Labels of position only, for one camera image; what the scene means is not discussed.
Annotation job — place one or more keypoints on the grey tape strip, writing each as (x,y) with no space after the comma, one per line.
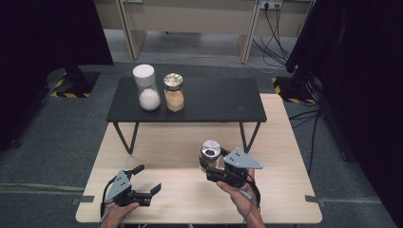
(313,199)
(85,199)

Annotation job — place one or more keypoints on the person's left hand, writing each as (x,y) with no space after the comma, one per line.
(117,217)

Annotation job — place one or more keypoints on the silver-lid jar of brown powder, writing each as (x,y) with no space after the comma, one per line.
(210,147)

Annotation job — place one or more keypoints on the black curtain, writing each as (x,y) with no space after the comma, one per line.
(364,95)
(47,31)

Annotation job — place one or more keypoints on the gold-lid jar of yellow powder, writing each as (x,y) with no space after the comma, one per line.
(174,99)

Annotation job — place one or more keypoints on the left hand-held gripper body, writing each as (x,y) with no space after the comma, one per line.
(122,188)

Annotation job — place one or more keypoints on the black raised shelf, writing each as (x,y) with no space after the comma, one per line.
(215,99)

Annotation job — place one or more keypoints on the beige desk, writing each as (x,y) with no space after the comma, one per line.
(190,19)

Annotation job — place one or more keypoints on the person's right hand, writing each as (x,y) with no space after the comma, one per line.
(240,199)

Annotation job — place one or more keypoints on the white-lid jar of white powder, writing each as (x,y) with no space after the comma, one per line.
(149,99)

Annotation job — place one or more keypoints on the white wall socket strip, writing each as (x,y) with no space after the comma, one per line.
(270,4)

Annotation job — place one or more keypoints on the stand base with hazard tape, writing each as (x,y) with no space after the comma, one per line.
(286,90)
(79,84)

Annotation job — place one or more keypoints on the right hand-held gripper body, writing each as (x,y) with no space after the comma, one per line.
(240,161)

